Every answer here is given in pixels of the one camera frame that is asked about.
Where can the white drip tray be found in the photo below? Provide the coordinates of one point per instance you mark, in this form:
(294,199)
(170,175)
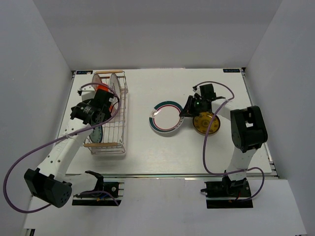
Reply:
(108,152)

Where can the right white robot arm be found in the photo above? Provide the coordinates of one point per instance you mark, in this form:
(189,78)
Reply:
(248,131)

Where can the left blue table label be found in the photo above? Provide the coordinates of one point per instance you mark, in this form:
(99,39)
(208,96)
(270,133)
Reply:
(84,72)

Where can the teal blue patterned plate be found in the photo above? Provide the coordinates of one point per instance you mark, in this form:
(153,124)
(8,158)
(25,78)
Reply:
(97,135)

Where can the orange plate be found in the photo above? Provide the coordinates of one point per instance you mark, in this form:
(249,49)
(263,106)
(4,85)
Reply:
(102,87)

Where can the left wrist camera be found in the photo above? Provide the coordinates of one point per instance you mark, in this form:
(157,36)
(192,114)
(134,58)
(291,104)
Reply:
(86,93)

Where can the blue table label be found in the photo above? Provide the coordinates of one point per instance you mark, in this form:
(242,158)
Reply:
(84,72)
(231,70)

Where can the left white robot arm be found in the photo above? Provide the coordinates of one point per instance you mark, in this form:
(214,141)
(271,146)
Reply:
(48,181)

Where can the yellow patterned plate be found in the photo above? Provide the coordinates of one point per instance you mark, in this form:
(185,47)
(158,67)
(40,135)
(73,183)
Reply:
(202,122)

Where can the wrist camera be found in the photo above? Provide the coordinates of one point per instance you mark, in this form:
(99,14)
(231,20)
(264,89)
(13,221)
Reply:
(196,89)
(86,93)

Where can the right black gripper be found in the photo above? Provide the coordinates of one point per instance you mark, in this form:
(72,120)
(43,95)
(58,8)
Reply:
(187,107)

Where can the white plate green red rim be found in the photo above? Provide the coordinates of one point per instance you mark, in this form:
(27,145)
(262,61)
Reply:
(165,117)

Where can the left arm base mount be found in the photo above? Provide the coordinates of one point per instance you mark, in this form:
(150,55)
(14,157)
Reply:
(97,191)

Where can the wire dish rack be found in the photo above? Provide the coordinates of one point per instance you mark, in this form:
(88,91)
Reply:
(115,131)

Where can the right blue table label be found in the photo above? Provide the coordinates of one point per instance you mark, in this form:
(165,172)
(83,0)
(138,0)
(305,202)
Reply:
(231,70)

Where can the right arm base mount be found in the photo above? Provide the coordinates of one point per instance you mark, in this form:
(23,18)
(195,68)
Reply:
(227,194)

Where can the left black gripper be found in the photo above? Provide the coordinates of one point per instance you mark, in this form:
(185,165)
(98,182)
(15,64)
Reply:
(109,115)

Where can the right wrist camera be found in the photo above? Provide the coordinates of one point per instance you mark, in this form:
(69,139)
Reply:
(196,89)

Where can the white plate red characters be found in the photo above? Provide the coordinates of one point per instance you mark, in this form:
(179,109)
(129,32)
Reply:
(96,80)
(114,84)

